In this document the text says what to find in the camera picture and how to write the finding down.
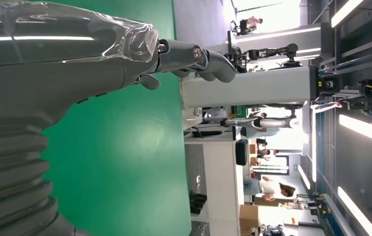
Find green table mat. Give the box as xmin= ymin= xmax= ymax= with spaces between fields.
xmin=31 ymin=0 xmax=193 ymax=236

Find black leaning objects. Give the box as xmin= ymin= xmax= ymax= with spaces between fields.
xmin=189 ymin=191 xmax=208 ymax=215

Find person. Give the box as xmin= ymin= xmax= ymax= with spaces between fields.
xmin=257 ymin=148 xmax=280 ymax=161
xmin=237 ymin=16 xmax=264 ymax=35
xmin=243 ymin=176 xmax=296 ymax=202

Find black rectangular box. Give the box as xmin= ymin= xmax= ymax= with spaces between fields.
xmin=235 ymin=139 xmax=249 ymax=166

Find brown cardboard box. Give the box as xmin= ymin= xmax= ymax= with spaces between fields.
xmin=239 ymin=205 xmax=260 ymax=236

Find white ceiling light strip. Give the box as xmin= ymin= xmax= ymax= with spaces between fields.
xmin=337 ymin=186 xmax=372 ymax=236
xmin=298 ymin=164 xmax=311 ymax=191
xmin=331 ymin=0 xmax=365 ymax=29
xmin=339 ymin=115 xmax=372 ymax=149

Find yellow black rail equipment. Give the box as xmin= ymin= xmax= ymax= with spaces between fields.
xmin=343 ymin=79 xmax=372 ymax=117

